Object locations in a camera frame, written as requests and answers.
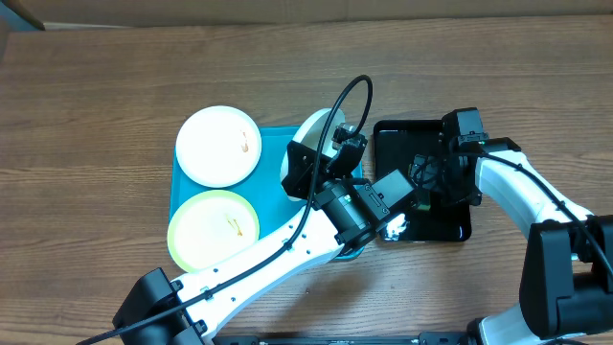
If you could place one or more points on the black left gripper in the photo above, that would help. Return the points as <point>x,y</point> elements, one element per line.
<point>302,176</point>

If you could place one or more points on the black water tray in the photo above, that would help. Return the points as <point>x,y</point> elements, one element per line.
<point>397,143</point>

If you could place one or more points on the yellow plate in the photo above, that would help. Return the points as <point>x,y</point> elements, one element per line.
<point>210,227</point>

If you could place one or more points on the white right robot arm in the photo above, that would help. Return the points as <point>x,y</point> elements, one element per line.
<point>566,283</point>

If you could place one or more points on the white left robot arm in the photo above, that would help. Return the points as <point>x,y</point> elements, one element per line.
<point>194,307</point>

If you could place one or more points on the white plate with orange stain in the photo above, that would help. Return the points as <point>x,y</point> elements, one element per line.
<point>218,146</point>

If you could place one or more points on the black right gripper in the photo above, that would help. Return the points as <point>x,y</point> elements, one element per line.
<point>426,169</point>

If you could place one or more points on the white plate with small stain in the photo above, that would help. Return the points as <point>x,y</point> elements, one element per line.
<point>309,134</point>

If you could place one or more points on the green yellow sponge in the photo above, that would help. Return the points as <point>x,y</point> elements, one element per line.
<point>423,200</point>

